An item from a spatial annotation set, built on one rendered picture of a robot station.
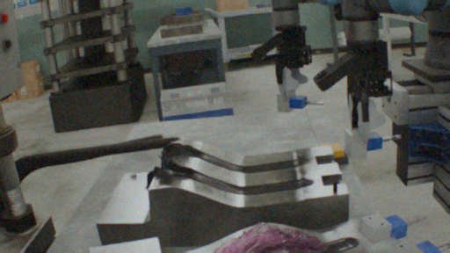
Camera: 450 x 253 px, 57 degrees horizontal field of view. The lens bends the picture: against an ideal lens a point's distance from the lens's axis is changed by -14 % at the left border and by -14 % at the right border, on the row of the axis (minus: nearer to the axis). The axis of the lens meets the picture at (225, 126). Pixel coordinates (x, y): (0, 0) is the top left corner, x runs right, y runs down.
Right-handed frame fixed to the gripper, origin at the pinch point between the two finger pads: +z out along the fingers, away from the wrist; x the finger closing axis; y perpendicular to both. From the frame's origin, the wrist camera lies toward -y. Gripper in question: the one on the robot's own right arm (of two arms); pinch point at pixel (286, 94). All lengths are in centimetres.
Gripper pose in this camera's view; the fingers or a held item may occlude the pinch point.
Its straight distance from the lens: 136.0
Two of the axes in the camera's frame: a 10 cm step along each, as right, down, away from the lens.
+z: 1.1, 9.5, 3.0
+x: 5.2, -3.1, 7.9
